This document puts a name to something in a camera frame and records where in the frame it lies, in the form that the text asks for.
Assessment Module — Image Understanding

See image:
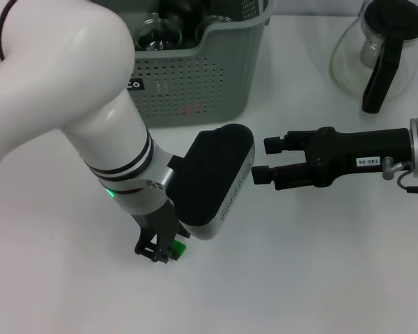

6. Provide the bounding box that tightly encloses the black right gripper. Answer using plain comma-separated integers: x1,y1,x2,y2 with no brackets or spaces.
252,126,414,191

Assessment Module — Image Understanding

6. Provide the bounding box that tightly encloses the right wrist cable with connector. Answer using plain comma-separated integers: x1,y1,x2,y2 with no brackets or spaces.
382,156,418,195

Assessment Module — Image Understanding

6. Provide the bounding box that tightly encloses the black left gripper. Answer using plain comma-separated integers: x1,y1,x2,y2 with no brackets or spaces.
132,203,192,264

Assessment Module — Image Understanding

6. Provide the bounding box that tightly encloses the grey-green perforated storage bin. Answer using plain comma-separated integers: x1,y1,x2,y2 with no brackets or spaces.
125,0,278,128

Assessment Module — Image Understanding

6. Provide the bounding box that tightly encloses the glass pitcher black handle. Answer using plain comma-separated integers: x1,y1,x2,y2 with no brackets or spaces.
330,0,418,115

